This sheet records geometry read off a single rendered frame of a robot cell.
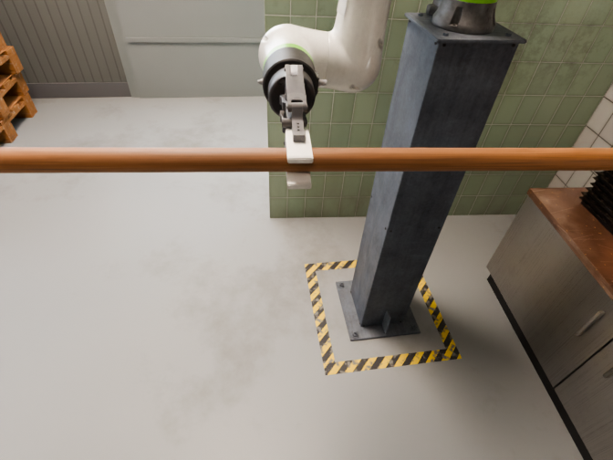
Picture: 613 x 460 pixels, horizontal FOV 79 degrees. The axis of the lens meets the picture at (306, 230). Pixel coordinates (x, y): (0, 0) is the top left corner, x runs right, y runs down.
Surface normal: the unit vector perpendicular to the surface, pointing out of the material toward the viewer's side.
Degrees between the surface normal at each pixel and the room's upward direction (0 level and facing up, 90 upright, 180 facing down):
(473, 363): 0
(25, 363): 0
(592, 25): 90
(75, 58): 90
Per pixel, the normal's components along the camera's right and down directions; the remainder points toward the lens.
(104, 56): 0.14, 0.69
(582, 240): 0.05, -0.72
